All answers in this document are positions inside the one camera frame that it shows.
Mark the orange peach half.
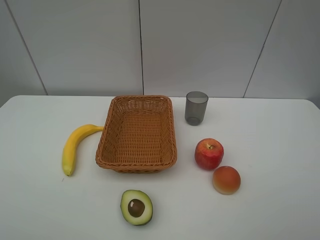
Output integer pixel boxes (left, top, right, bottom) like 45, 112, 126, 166
212, 166, 241, 195

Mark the brown wicker basket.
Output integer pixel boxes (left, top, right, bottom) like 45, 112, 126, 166
95, 95, 177, 174

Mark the grey translucent plastic cup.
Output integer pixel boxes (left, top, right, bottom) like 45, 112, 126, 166
184, 91, 209, 126

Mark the red apple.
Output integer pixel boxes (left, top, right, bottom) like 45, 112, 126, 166
194, 138, 224, 170

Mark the yellow banana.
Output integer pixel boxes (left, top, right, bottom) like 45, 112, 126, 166
62, 124, 104, 177

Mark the green avocado half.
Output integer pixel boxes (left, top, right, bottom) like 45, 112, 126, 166
120, 189, 153, 226

